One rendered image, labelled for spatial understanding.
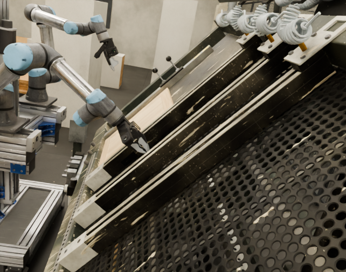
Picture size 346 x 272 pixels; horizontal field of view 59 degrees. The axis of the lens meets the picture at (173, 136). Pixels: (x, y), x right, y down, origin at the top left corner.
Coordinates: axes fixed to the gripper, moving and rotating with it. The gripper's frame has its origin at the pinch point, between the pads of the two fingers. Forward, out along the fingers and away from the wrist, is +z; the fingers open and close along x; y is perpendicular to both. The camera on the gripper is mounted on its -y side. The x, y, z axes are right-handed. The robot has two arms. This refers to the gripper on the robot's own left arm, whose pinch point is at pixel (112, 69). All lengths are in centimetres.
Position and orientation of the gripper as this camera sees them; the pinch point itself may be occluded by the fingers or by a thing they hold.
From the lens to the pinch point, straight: 219.5
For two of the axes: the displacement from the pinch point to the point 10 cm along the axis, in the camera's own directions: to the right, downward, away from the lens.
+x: 0.1, -3.7, 9.3
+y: 9.5, -2.8, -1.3
